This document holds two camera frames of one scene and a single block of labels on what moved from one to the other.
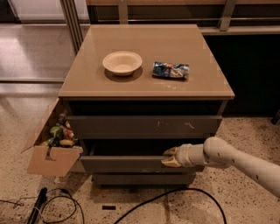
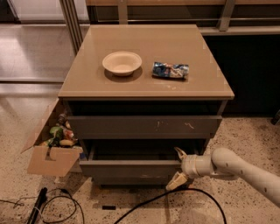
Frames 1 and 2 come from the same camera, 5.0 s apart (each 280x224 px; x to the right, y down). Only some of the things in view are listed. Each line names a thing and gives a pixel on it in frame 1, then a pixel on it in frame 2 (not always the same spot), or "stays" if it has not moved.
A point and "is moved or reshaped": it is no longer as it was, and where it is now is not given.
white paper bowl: x=122 y=63 stays
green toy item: x=59 y=131 stays
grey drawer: x=130 y=164 is moved or reshaped
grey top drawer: x=145 y=127 stays
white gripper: x=184 y=155 -> x=188 y=166
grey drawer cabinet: x=133 y=91 stays
